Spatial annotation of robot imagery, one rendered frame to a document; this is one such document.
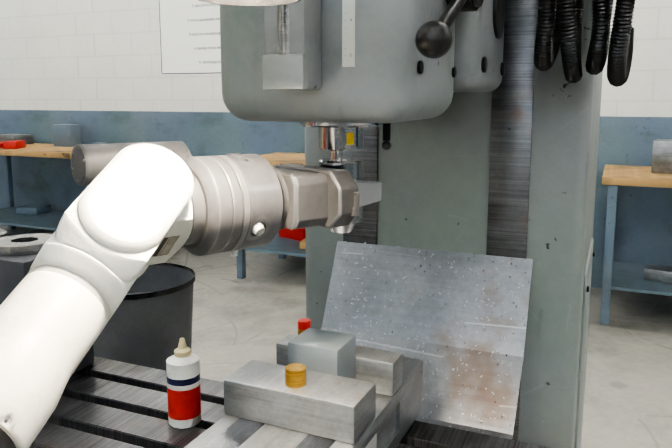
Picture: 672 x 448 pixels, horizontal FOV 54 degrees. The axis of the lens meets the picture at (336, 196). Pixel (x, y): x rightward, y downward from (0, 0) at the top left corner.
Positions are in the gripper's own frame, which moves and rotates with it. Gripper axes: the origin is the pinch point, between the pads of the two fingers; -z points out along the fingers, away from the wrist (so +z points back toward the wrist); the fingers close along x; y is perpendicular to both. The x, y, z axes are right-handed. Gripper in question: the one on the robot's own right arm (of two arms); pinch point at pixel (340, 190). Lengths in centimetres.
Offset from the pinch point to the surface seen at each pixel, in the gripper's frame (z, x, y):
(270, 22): 12.2, -4.3, -16.0
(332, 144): 2.2, -1.1, -5.0
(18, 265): 21.2, 39.7, 12.4
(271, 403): 9.1, 0.1, 21.0
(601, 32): -28.1, -13.5, -17.6
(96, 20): -202, 559, -83
